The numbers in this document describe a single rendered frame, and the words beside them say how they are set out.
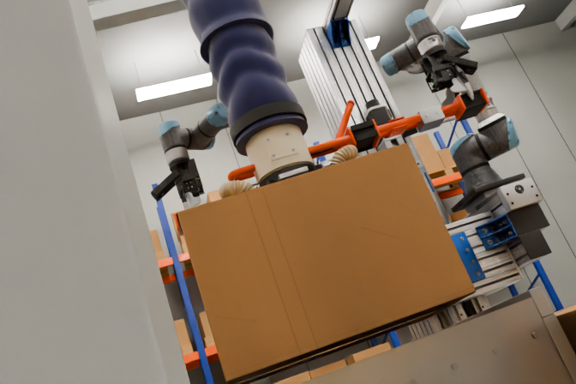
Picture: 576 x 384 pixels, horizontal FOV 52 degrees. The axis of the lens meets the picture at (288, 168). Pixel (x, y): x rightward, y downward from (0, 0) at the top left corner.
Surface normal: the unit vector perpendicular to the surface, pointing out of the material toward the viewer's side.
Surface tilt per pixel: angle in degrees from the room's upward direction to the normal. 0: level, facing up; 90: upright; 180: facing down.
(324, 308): 90
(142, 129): 90
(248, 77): 74
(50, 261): 90
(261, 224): 90
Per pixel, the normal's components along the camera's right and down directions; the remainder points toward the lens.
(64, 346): 0.05, -0.39
